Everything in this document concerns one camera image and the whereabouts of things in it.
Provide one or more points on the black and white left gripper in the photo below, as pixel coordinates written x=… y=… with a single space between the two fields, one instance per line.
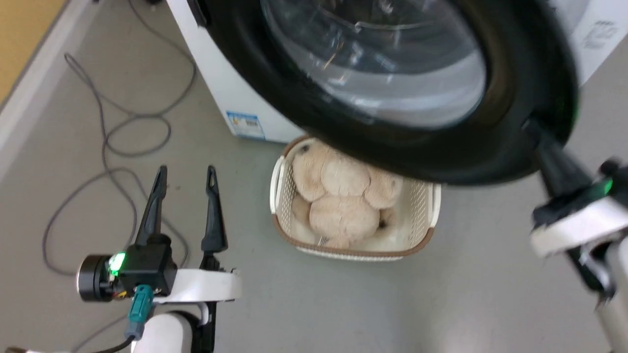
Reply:
x=147 y=269

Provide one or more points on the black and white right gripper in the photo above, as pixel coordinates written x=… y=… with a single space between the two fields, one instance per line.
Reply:
x=579 y=225

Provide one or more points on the black round washing machine door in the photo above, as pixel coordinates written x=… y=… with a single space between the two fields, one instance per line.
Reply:
x=304 y=110

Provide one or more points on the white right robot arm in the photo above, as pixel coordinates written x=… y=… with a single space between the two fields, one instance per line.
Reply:
x=613 y=294

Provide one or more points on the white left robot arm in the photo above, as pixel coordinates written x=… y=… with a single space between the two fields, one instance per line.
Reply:
x=164 y=333

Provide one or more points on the white washing machine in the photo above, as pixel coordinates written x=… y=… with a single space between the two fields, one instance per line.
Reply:
x=221 y=73

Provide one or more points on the blue energy label sticker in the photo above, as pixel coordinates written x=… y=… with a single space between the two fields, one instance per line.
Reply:
x=245 y=125

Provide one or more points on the black cylindrical wrist module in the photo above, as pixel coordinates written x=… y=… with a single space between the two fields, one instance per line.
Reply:
x=92 y=277

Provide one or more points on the cream laundry basket brown rim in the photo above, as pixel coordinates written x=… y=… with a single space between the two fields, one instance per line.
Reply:
x=417 y=211

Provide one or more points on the beige plush toy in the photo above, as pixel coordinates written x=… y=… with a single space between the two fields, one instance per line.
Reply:
x=343 y=196

